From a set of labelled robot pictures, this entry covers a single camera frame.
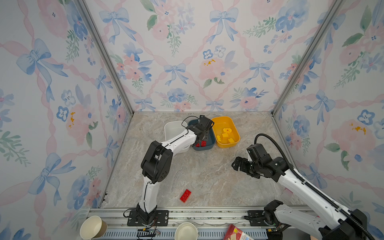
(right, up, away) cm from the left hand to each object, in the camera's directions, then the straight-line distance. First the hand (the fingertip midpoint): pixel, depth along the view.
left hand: (203, 132), depth 95 cm
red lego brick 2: (-4, -9, +6) cm, 11 cm away
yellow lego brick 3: (+15, -2, +9) cm, 18 cm away
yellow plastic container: (+14, +7, +16) cm, 23 cm away
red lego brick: (0, -8, +7) cm, 10 cm away
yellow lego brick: (+10, -4, +6) cm, 12 cm away
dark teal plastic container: (+6, -4, +9) cm, 11 cm away
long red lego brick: (-11, -34, -14) cm, 38 cm away
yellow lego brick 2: (+19, -5, +6) cm, 20 cm away
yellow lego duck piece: (+17, +1, +11) cm, 21 cm away
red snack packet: (+12, -44, -27) cm, 53 cm away
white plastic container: (-21, +3, +10) cm, 23 cm away
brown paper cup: (-55, -45, -23) cm, 74 cm away
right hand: (+17, -17, -16) cm, 29 cm away
